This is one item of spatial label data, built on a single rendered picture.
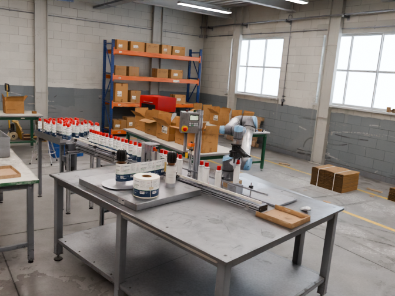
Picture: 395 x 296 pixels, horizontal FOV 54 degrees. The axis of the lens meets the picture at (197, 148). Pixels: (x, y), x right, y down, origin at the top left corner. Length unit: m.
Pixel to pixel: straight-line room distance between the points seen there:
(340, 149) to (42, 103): 7.26
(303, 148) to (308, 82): 1.55
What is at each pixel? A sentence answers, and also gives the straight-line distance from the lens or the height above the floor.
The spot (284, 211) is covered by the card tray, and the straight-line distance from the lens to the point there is 3.07.
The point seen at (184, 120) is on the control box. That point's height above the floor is 1.40.
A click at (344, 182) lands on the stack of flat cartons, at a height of 0.18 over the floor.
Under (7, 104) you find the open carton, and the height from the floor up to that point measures 0.95.
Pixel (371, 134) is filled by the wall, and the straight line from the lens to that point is 8.49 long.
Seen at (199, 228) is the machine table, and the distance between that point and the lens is 2.58.
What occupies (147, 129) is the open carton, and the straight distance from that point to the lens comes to 6.44.
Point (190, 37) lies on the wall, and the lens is 12.41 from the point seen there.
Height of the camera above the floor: 1.83
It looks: 11 degrees down
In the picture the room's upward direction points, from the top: 4 degrees clockwise
